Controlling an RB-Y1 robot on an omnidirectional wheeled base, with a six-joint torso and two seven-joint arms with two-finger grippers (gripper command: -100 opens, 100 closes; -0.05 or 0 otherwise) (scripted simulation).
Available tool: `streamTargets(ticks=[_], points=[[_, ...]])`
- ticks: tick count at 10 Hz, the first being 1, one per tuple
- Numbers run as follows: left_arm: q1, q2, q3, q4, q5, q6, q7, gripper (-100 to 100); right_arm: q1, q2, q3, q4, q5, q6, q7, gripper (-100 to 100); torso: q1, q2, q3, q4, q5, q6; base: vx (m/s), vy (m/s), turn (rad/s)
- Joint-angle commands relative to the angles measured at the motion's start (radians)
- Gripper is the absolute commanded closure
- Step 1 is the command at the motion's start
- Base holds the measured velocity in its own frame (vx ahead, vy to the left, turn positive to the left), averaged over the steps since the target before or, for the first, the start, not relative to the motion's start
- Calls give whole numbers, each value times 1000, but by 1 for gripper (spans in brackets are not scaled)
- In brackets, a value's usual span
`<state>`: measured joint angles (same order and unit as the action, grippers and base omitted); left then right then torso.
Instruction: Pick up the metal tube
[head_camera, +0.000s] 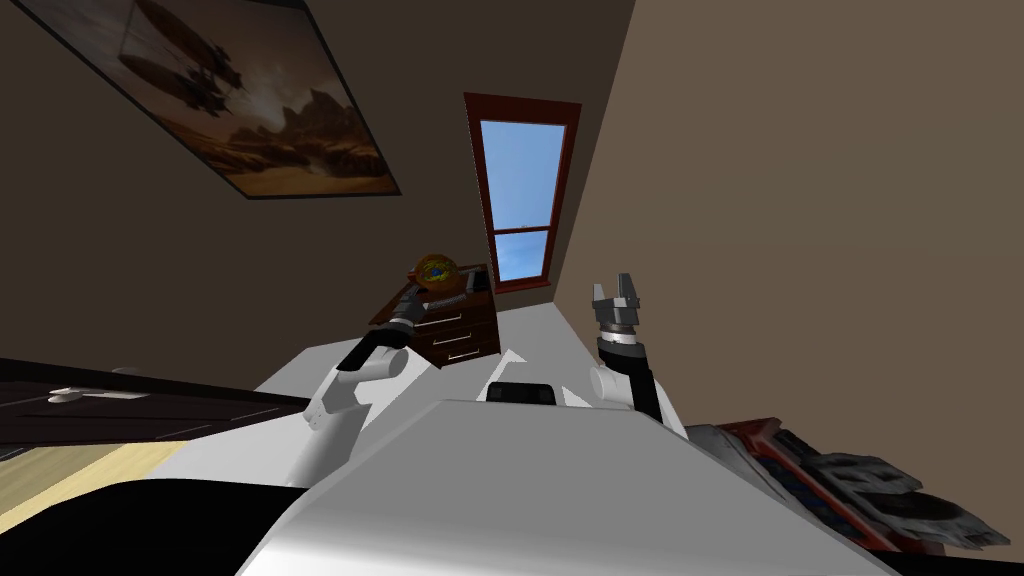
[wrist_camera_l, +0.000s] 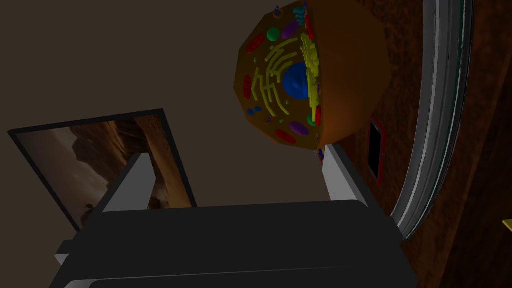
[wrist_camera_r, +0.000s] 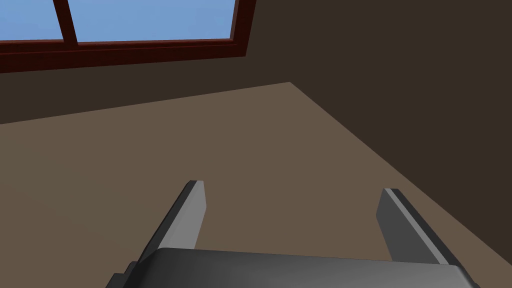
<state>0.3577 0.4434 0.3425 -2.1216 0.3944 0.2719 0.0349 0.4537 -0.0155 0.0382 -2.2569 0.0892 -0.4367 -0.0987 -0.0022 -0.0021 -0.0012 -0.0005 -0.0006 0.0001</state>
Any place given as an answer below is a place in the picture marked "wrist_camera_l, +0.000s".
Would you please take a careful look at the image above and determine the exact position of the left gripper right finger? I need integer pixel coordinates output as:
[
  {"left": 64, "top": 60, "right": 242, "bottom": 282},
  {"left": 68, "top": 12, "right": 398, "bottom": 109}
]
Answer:
[{"left": 321, "top": 143, "right": 381, "bottom": 209}]

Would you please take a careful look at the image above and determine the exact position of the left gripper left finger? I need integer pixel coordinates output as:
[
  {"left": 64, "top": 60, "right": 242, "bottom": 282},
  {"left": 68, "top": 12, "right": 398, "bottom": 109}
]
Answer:
[{"left": 91, "top": 151, "right": 157, "bottom": 215}]

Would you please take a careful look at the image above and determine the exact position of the red cased phone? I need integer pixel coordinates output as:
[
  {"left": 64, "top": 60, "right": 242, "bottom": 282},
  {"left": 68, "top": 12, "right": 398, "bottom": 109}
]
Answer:
[{"left": 367, "top": 116, "right": 387, "bottom": 187}]

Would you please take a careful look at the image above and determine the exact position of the black framed desert picture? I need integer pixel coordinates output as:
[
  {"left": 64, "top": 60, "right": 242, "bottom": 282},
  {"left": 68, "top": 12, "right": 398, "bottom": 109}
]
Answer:
[{"left": 7, "top": 107, "right": 199, "bottom": 233}]

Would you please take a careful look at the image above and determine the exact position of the orange cell model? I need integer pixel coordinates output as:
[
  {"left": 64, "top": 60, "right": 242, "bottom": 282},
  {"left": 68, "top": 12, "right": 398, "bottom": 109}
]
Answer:
[{"left": 233, "top": 0, "right": 392, "bottom": 152}]

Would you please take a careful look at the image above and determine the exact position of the round brown table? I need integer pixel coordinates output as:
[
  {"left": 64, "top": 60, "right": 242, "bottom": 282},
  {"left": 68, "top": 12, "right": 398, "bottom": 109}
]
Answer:
[{"left": 335, "top": 0, "right": 512, "bottom": 288}]

